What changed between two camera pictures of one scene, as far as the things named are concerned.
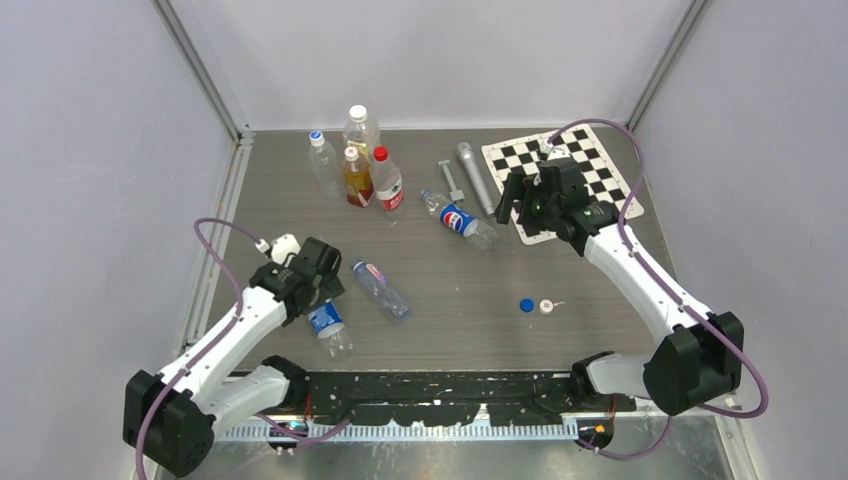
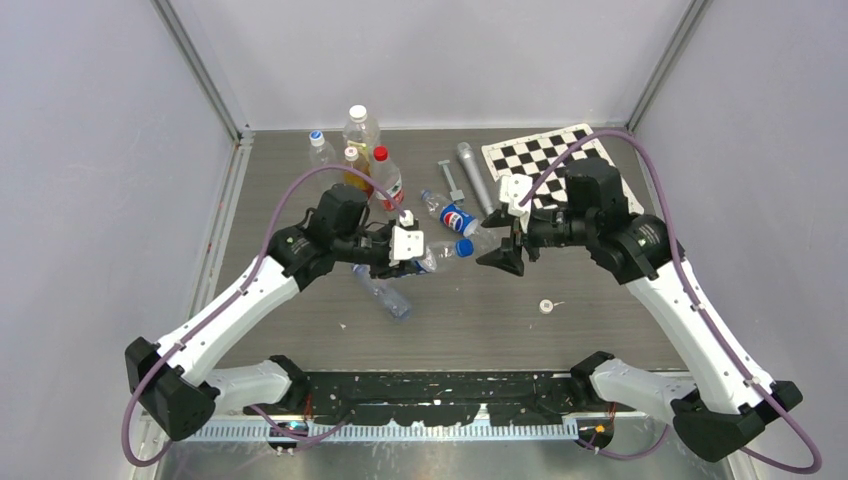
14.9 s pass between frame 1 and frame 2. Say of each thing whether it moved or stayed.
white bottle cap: stayed
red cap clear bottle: stayed
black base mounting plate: stayed
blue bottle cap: moved
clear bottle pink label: stayed
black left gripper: moved
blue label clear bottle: moved
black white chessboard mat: stayed
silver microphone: stayed
